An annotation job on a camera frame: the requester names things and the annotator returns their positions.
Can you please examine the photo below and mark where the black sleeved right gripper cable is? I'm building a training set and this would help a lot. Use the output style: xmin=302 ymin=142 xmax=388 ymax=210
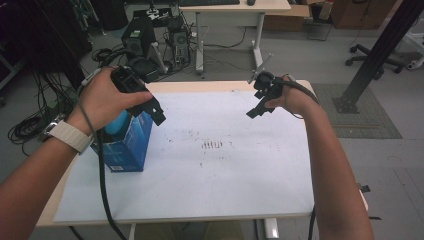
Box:
xmin=273 ymin=77 xmax=322 ymax=240

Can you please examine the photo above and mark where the black computer tower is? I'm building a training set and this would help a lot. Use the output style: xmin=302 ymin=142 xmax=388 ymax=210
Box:
xmin=120 ymin=15 xmax=158 ymax=63

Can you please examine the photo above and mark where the brown cardboard box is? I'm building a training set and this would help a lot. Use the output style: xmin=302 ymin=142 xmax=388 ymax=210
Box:
xmin=262 ymin=3 xmax=312 ymax=33

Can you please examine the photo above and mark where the coiled black cable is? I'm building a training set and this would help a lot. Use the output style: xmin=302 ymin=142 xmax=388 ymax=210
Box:
xmin=91 ymin=47 xmax=116 ymax=64

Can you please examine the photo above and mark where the black office chair base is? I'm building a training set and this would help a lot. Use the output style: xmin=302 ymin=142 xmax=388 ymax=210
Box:
xmin=344 ymin=43 xmax=407 ymax=81

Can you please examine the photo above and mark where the black wire rack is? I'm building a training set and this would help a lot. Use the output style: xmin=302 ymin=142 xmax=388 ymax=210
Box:
xmin=305 ymin=12 xmax=335 ymax=42

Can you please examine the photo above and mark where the black sleeved left gripper cable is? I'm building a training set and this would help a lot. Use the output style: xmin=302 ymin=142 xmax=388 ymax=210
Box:
xmin=95 ymin=129 xmax=130 ymax=240

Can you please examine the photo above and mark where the person's left hand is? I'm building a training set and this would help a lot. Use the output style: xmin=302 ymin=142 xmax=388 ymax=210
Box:
xmin=66 ymin=66 xmax=154 ymax=133

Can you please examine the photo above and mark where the white desk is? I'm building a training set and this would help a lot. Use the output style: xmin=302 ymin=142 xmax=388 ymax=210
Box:
xmin=178 ymin=0 xmax=292 ymax=75

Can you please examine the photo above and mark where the blue cardboard box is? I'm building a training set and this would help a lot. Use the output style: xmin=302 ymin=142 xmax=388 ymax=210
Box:
xmin=90 ymin=111 xmax=155 ymax=173

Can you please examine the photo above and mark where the black floor cable bundle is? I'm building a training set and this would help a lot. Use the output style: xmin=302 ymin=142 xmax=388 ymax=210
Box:
xmin=7 ymin=71 xmax=79 ymax=158

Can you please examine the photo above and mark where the black keyboard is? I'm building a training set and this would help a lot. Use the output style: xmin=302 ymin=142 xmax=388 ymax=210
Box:
xmin=179 ymin=0 xmax=241 ymax=8

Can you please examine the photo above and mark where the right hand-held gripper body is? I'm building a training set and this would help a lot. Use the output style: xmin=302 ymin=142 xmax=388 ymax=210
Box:
xmin=247 ymin=53 xmax=285 ymax=102

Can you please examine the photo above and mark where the blue bottle with white cap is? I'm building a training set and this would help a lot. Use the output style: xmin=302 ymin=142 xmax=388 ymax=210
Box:
xmin=104 ymin=110 xmax=132 ymax=136

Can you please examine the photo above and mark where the black metal post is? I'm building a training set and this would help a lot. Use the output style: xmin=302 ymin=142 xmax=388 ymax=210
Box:
xmin=332 ymin=0 xmax=424 ymax=114

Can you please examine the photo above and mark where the thin grey cable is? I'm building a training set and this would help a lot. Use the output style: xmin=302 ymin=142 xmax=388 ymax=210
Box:
xmin=76 ymin=68 xmax=102 ymax=135

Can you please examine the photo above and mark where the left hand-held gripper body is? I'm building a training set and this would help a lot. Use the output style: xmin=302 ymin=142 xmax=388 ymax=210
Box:
xmin=109 ymin=41 xmax=168 ymax=118

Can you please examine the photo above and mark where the white sheet mat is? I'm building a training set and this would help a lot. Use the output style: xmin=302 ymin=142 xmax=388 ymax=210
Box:
xmin=53 ymin=91 xmax=316 ymax=224

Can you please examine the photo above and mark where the white table leg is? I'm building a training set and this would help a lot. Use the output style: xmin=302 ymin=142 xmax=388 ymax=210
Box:
xmin=263 ymin=217 xmax=280 ymax=240

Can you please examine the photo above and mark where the person's right hand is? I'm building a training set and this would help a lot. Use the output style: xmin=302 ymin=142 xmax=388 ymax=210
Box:
xmin=264 ymin=74 xmax=318 ymax=118

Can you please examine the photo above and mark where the small grey computer tower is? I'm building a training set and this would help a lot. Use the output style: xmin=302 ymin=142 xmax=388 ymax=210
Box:
xmin=167 ymin=27 xmax=192 ymax=67

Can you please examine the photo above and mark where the white strap wristwatch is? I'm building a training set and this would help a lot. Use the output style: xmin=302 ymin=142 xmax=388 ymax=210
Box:
xmin=40 ymin=113 xmax=95 ymax=156

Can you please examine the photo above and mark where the wooden cabinet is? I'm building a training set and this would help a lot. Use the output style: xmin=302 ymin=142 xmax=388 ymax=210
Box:
xmin=329 ymin=0 xmax=398 ymax=30

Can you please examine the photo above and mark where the grey floor mat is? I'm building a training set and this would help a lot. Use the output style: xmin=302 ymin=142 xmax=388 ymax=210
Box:
xmin=310 ymin=83 xmax=403 ymax=140

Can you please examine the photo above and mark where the black sleeved gripper cable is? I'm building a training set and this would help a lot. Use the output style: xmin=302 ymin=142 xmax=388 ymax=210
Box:
xmin=95 ymin=129 xmax=130 ymax=240
xmin=273 ymin=77 xmax=322 ymax=240

